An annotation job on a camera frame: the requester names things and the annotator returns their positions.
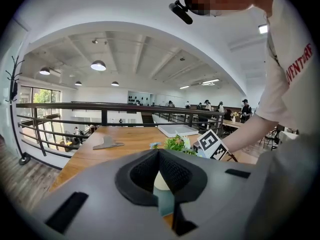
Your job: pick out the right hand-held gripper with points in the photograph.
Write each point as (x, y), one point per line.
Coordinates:
(211, 144)

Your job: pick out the dark folding chair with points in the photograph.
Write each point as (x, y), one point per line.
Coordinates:
(269, 139)

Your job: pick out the black pendant lamp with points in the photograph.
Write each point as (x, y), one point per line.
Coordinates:
(44, 71)
(78, 83)
(98, 66)
(115, 84)

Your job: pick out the large window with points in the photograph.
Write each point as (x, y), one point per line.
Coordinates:
(40, 101)

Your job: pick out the white wall shelf black items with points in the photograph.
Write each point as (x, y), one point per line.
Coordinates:
(138, 99)

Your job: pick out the black head-worn camera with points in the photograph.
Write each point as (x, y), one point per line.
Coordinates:
(181, 12)

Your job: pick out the potted white flower plant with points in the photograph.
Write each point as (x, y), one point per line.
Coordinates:
(175, 143)

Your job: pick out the black coat rack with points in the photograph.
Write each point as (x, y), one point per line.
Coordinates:
(12, 114)

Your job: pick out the person's white printed shirt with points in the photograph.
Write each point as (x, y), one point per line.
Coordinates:
(295, 96)

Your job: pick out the long ceiling strip light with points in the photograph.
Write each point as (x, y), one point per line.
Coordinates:
(184, 87)
(210, 81)

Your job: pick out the teal rectangular mat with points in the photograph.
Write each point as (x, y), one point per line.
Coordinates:
(165, 201)

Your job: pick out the large metal clip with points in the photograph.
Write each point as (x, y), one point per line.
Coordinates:
(107, 144)

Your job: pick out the wooden table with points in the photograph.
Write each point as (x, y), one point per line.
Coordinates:
(75, 106)

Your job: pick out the grey mat with white edge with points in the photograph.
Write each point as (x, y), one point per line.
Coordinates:
(178, 130)

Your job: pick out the white vase with flowers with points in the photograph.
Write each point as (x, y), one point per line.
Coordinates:
(234, 117)

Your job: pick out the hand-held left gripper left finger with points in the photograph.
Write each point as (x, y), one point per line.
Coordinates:
(100, 196)

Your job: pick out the square ceiling light panel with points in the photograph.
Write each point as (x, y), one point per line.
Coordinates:
(262, 29)

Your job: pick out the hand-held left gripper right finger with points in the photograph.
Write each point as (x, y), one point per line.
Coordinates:
(212, 196)

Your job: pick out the person's right forearm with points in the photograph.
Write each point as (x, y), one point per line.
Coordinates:
(250, 131)

